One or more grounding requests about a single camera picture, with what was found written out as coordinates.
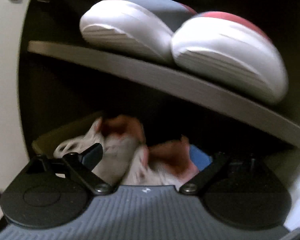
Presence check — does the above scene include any white orange mesh sneaker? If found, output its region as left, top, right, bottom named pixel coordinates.
left=121, top=137, right=199, bottom=189
left=53, top=115, right=145, bottom=185

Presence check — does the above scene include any red grey cartoon slipper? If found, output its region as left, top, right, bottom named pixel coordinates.
left=171, top=11, right=288, bottom=103
left=79, top=0, right=196, bottom=63

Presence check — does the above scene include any white cabinet door left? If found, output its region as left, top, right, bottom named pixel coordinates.
left=0, top=0, right=30, bottom=192

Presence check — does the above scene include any grey cabinet shelf board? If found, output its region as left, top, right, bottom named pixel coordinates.
left=27, top=41, right=300, bottom=148

